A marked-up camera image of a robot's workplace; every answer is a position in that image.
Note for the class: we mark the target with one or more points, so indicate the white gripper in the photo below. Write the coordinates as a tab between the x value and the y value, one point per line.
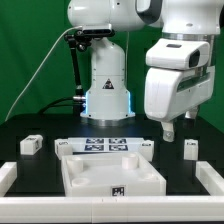
179	79

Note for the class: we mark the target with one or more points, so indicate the white square tabletop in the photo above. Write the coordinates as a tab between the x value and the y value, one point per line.
110	174

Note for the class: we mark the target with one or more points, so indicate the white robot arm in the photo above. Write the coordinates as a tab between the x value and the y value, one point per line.
108	100

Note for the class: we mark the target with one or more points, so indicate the white U-shaped fence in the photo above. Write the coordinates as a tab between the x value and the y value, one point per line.
114	209

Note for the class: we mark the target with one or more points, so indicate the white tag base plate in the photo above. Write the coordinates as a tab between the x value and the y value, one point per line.
102	145

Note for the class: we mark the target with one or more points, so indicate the black camera on mount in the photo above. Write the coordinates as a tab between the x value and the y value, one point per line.
102	30

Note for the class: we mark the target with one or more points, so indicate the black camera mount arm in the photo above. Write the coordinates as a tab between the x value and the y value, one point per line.
77	43

